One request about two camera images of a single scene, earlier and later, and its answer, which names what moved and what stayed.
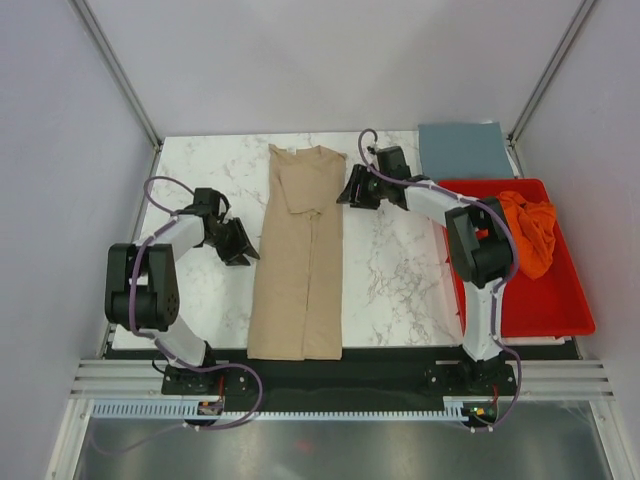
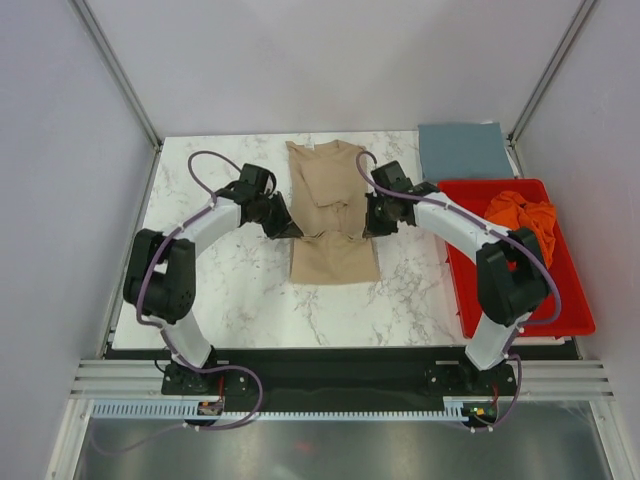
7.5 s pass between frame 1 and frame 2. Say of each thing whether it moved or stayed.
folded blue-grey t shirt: stayed
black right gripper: moved
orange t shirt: stayed
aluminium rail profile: stayed
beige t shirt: moved
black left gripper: moved
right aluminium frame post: stayed
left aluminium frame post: stayed
